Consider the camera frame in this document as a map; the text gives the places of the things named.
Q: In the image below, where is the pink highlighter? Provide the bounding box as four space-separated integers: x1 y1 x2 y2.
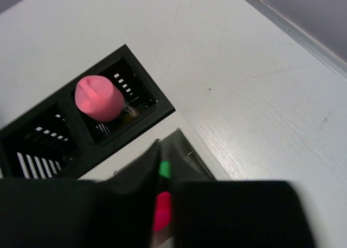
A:
153 192 171 232

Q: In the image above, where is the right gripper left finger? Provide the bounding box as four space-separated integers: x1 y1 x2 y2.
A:
1 141 160 247

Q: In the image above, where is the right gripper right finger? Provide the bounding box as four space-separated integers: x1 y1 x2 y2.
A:
169 155 318 248

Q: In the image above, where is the green highlighter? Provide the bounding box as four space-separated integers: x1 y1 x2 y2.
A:
159 160 171 179

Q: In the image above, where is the pink glue stick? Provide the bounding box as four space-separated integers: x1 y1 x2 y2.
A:
74 75 125 122

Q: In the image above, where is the white slotted organizer box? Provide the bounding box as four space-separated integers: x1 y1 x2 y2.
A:
80 112 228 247

